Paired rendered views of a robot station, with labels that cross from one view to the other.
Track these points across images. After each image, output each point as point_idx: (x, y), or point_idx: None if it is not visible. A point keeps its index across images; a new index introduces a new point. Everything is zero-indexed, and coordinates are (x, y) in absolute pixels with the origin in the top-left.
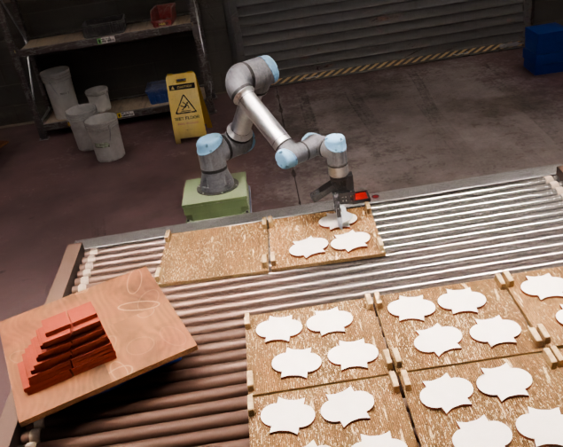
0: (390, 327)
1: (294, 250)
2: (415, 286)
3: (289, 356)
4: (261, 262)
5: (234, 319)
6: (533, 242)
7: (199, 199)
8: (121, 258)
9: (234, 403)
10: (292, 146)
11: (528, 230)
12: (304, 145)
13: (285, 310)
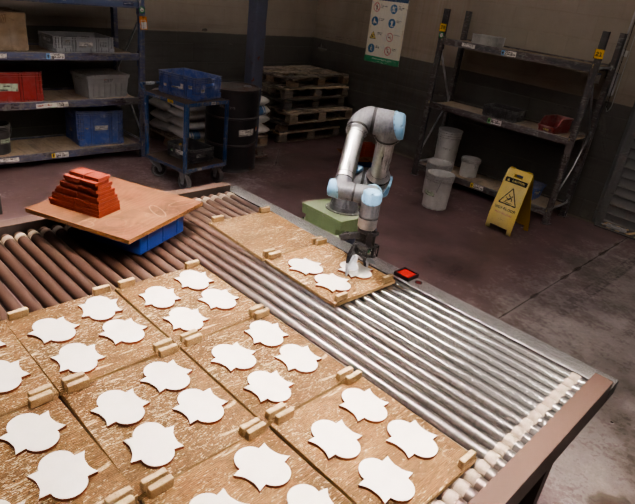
0: (234, 330)
1: (294, 261)
2: (306, 333)
3: (164, 291)
4: None
5: None
6: (444, 389)
7: (316, 206)
8: (230, 204)
9: None
10: (342, 181)
11: (460, 380)
12: (352, 186)
13: (218, 278)
